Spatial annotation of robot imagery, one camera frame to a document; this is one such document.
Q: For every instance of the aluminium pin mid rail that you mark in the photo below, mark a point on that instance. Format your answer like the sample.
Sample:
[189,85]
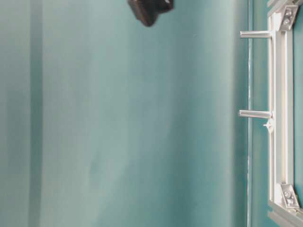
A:
[255,114]

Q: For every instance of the aluminium pin near corner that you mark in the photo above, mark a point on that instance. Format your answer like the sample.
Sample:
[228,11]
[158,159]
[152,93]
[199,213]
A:
[255,34]

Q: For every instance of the aluminium extrusion frame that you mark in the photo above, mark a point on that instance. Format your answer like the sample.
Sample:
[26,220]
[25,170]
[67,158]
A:
[285,208]

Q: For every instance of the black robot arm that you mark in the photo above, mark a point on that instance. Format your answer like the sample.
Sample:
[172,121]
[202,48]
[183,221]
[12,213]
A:
[147,11]

